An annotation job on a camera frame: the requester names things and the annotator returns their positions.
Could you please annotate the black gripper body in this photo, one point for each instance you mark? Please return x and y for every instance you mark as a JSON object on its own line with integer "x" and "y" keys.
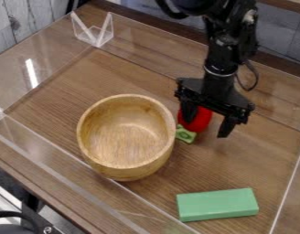
{"x": 220, "y": 99}

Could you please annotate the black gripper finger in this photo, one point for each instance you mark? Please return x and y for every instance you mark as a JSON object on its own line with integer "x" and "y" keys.
{"x": 228, "y": 124}
{"x": 188, "y": 110}

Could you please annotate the red plush strawberry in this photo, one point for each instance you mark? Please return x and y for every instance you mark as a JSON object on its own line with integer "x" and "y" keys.
{"x": 188, "y": 130}

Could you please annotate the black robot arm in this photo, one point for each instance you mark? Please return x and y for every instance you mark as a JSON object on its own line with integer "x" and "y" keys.
{"x": 231, "y": 21}

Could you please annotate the wooden bowl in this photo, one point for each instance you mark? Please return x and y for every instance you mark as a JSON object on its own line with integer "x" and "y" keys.
{"x": 125, "y": 135}

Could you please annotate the green rectangular block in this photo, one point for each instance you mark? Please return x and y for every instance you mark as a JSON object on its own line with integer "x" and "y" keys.
{"x": 229, "y": 203}

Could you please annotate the clear acrylic corner bracket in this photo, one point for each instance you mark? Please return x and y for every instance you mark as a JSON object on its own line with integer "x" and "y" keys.
{"x": 93, "y": 35}

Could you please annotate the black metal clamp bracket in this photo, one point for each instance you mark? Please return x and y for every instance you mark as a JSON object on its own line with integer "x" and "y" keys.
{"x": 37, "y": 223}

